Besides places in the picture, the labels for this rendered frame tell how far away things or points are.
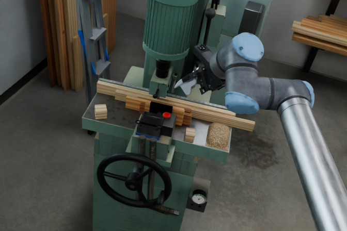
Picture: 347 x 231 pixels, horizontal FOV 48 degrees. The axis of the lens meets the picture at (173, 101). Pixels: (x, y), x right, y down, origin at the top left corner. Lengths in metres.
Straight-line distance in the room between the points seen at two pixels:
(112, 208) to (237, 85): 1.12
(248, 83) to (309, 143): 0.23
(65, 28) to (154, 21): 1.62
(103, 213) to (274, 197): 1.18
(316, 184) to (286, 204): 1.81
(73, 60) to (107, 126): 1.52
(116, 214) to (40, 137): 1.02
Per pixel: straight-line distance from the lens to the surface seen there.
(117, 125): 1.58
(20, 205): 2.48
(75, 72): 3.08
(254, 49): 1.11
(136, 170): 1.52
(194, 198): 1.70
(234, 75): 1.08
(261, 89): 1.08
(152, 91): 1.57
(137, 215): 1.98
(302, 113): 1.03
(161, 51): 1.42
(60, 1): 2.82
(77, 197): 2.48
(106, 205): 1.99
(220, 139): 1.56
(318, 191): 0.89
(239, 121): 1.65
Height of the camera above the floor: 1.98
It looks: 39 degrees down
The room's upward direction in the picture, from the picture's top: 10 degrees clockwise
